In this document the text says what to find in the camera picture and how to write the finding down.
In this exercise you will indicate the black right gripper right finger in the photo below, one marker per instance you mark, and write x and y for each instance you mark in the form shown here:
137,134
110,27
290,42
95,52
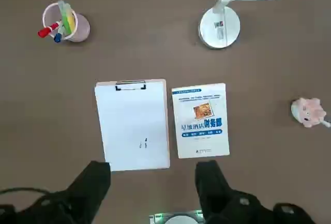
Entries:
214,195

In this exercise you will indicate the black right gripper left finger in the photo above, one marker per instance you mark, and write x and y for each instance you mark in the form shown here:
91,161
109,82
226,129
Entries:
85,187

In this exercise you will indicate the white foldable desk lamp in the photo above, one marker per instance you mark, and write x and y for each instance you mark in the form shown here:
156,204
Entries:
219,24

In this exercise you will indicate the white blue paperback book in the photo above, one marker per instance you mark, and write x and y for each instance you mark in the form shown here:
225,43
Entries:
200,120

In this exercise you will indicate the clipboard with white paper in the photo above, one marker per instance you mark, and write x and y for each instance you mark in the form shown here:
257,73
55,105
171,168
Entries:
132,123

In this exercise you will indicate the pink plush pig toy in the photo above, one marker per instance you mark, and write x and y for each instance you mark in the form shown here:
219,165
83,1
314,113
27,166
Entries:
309,111

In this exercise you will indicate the blue marker pen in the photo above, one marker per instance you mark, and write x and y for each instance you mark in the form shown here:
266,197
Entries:
58,37

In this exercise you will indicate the pink translucent pen cup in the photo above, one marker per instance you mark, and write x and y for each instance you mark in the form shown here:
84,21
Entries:
81,28

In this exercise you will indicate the red marker pen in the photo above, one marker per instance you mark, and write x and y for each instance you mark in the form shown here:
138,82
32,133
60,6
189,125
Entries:
45,31

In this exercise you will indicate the green yellow plastic ruler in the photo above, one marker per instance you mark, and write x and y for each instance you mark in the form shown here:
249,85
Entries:
66,17

